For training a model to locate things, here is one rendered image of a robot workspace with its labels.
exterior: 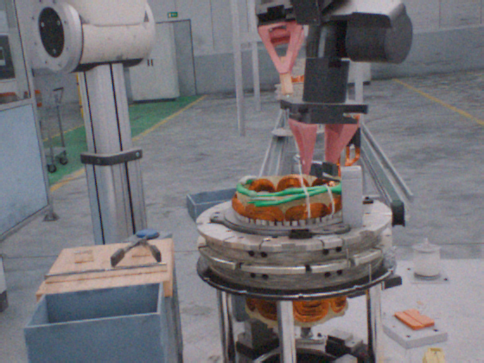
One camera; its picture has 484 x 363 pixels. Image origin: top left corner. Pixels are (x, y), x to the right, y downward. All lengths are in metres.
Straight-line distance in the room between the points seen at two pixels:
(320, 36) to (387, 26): 0.09
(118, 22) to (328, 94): 0.60
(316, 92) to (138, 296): 0.37
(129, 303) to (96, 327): 0.11
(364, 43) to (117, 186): 0.72
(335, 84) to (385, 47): 0.08
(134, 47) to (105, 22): 0.09
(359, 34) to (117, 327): 0.46
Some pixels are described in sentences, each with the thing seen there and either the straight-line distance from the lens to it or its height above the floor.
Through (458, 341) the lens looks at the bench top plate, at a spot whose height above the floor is 0.78.
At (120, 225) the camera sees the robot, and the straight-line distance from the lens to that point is 1.37.
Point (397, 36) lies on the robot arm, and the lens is 0.80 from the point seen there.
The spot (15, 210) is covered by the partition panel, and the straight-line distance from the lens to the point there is 5.11.
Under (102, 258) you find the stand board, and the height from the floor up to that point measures 1.06.
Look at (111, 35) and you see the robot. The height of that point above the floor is 1.42.
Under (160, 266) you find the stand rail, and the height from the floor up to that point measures 1.07.
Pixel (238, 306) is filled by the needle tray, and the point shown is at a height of 0.82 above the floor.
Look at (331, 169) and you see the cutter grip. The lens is 0.84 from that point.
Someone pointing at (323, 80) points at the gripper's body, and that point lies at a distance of 0.83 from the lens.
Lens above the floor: 1.38
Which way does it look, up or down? 14 degrees down
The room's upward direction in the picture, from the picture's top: 5 degrees counter-clockwise
